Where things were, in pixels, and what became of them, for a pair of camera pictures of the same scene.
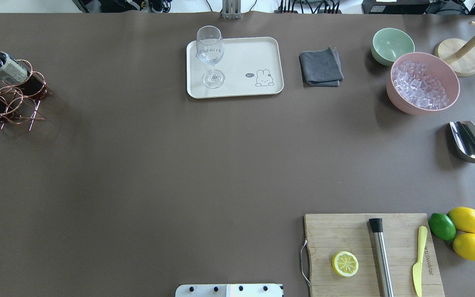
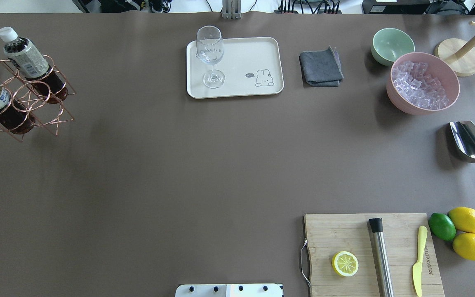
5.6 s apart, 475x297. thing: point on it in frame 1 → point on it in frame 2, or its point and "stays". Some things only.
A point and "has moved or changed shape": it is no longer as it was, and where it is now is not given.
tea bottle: x=3 y=65 → x=28 y=61
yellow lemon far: x=467 y=220 stays
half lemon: x=345 y=263 stays
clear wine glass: x=210 y=46 stays
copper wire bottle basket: x=15 y=103 has moved or changed shape
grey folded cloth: x=321 y=68 stays
